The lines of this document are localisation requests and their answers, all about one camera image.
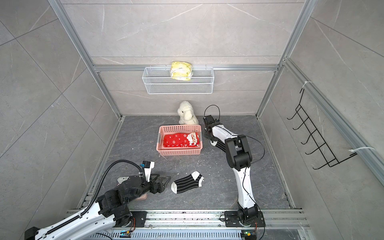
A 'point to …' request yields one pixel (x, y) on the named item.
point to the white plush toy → (185, 112)
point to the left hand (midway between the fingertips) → (166, 175)
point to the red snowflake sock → (192, 139)
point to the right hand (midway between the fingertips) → (211, 135)
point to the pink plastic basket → (178, 151)
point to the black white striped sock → (194, 180)
